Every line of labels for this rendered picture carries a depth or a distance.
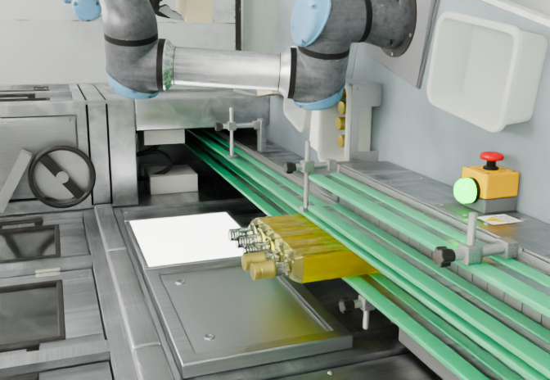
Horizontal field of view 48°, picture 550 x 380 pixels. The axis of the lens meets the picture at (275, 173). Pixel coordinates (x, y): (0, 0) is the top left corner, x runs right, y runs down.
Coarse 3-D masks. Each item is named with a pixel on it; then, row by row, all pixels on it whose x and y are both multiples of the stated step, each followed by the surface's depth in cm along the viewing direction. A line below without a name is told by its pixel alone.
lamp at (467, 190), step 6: (462, 180) 105; (468, 180) 105; (474, 180) 105; (456, 186) 106; (462, 186) 105; (468, 186) 104; (474, 186) 104; (456, 192) 106; (462, 192) 105; (468, 192) 104; (474, 192) 104; (456, 198) 107; (462, 198) 105; (468, 198) 104; (474, 198) 105
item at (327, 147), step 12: (348, 84) 146; (348, 96) 145; (336, 108) 162; (348, 108) 146; (324, 120) 162; (348, 120) 147; (324, 132) 163; (336, 132) 164; (348, 132) 147; (324, 144) 164; (336, 144) 165; (348, 144) 148; (324, 156) 164; (336, 156) 164; (348, 156) 149
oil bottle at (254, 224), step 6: (270, 216) 145; (276, 216) 145; (282, 216) 145; (288, 216) 145; (294, 216) 145; (300, 216) 145; (252, 222) 142; (258, 222) 141; (264, 222) 141; (270, 222) 141; (276, 222) 141; (252, 228) 141
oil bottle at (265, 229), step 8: (264, 224) 138; (272, 224) 138; (280, 224) 138; (288, 224) 138; (296, 224) 138; (304, 224) 138; (312, 224) 138; (264, 232) 135; (272, 232) 134; (264, 240) 135
